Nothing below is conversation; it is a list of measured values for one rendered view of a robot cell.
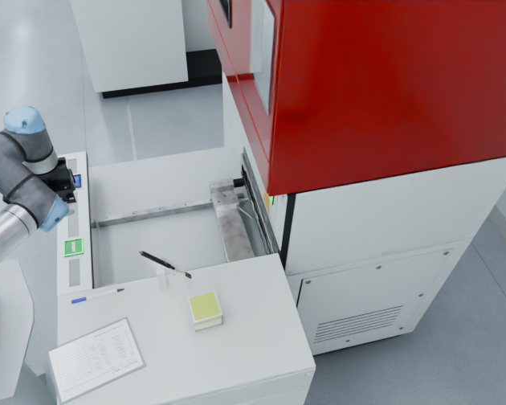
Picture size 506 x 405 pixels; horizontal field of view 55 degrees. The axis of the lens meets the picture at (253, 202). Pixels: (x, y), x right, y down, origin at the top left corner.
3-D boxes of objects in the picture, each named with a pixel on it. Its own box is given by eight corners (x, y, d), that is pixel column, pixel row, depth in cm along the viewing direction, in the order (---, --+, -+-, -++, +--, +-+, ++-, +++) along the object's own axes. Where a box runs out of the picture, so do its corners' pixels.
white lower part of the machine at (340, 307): (345, 206, 279) (378, 91, 216) (409, 340, 229) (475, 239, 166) (225, 229, 267) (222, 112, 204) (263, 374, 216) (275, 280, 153)
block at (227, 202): (237, 199, 166) (237, 194, 163) (238, 207, 163) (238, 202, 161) (214, 203, 164) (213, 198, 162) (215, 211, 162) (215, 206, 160)
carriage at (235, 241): (231, 186, 173) (231, 181, 171) (256, 273, 151) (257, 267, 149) (209, 190, 172) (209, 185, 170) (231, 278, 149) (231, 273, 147)
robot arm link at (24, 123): (-11, 119, 102) (21, 97, 107) (8, 156, 111) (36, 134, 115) (17, 132, 100) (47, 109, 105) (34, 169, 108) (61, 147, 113)
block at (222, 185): (231, 182, 170) (231, 177, 168) (234, 190, 168) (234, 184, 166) (209, 186, 169) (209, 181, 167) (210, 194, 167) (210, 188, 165)
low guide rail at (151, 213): (242, 198, 174) (242, 192, 172) (244, 202, 173) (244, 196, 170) (99, 222, 165) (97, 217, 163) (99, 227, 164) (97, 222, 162)
